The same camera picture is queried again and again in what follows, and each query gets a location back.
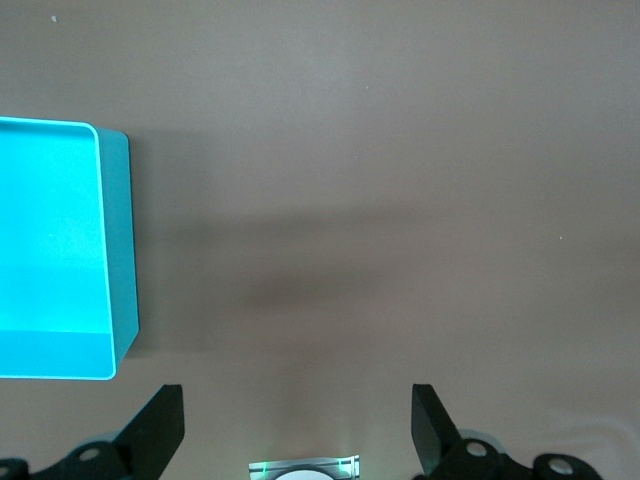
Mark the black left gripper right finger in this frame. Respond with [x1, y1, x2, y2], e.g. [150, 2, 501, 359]
[410, 383, 617, 480]

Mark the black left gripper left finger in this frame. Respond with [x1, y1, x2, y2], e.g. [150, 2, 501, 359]
[0, 383, 187, 480]

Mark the teal plastic bin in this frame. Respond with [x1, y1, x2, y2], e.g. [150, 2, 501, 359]
[0, 115, 140, 383]

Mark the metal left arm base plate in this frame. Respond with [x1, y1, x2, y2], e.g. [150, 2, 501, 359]
[248, 453, 363, 480]

